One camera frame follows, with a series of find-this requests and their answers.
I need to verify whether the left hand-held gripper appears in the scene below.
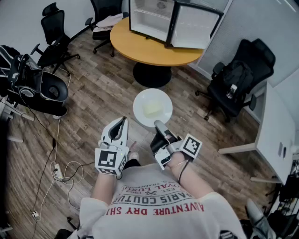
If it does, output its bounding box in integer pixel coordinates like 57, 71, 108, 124
94, 116, 130, 176

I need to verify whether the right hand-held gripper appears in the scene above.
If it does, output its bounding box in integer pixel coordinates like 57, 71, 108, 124
150, 119, 203, 171

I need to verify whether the pale yellow food block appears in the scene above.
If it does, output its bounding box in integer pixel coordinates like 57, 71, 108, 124
142, 99, 165, 118

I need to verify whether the white round plate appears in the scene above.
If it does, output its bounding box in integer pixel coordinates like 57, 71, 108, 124
132, 88, 174, 128

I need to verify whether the white mini fridge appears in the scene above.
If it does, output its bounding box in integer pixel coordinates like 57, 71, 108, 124
128, 0, 225, 50

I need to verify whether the person's right forearm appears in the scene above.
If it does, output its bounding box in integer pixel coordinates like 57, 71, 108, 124
166, 151, 216, 199

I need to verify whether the person's left forearm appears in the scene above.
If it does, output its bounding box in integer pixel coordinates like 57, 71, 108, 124
92, 172, 118, 204

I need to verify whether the person's foot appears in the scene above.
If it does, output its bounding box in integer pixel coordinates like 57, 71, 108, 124
127, 141, 141, 164

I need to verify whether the black wrist band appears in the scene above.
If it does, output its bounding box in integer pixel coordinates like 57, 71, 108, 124
177, 158, 190, 185

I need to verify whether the white power strip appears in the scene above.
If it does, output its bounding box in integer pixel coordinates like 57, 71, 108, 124
52, 162, 64, 181

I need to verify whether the black office chair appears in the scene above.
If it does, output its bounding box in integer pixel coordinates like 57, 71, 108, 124
30, 2, 81, 77
195, 38, 277, 124
85, 0, 129, 58

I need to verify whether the clear water bottle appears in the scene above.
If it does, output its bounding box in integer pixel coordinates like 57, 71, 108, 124
226, 84, 238, 99

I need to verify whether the round wooden table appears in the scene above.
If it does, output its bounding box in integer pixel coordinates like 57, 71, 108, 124
109, 16, 204, 89

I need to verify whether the grey round shell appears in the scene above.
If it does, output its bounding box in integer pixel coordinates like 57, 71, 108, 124
39, 70, 70, 103

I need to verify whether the white printed t-shirt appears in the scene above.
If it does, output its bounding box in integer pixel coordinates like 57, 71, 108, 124
78, 162, 249, 239

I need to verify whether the black backpack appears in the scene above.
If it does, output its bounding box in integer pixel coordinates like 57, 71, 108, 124
221, 60, 255, 100

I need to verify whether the pink cloth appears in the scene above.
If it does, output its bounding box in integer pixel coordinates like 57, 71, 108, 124
92, 13, 124, 34

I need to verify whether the white desk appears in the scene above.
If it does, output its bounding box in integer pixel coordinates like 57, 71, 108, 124
218, 81, 299, 185

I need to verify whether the small dark device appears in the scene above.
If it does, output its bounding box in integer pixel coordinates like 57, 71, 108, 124
277, 141, 287, 160

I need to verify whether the black equipment rack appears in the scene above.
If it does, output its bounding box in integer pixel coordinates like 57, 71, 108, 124
265, 144, 299, 239

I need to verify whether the white power cable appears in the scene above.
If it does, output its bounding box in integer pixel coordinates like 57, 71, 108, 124
53, 72, 72, 169

